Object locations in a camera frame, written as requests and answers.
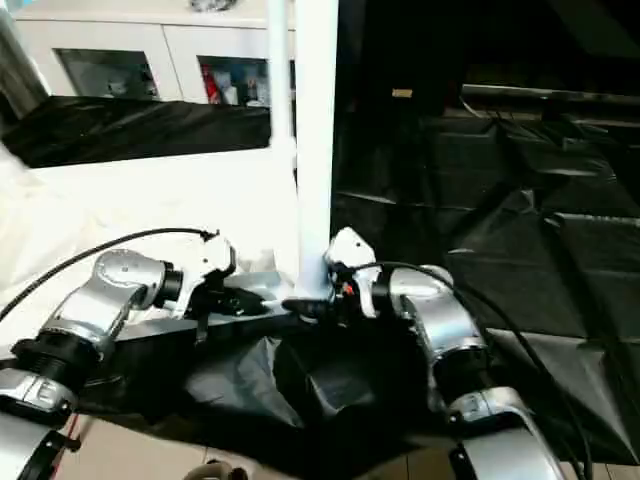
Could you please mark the white plastic table top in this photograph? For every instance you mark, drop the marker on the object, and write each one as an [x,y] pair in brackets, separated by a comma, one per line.
[150,200]

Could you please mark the white plastic table leg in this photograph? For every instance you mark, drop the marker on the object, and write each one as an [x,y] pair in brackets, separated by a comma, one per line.
[316,130]
[281,80]

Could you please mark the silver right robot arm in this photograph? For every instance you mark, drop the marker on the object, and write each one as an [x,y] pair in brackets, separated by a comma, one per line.
[440,320]

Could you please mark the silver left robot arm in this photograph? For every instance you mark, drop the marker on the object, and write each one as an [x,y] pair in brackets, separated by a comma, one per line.
[95,305]

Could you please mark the black work mat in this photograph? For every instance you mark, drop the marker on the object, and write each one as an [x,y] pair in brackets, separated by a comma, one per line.
[540,250]

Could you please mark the small brass label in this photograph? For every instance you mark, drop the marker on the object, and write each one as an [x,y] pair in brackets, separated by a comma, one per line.
[402,93]

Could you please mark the red bottle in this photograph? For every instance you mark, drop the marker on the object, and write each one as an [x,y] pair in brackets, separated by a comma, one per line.
[208,84]

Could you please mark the white cabinet with glass doors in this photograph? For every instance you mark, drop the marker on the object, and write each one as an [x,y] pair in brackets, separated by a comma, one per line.
[130,45]

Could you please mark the grey window curtain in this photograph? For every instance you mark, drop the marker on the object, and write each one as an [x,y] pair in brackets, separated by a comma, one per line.
[20,70]

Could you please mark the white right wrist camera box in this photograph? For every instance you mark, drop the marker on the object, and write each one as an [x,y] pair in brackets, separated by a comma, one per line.
[350,250]

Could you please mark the grey horizontal rail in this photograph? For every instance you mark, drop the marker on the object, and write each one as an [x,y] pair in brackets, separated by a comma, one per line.
[550,95]

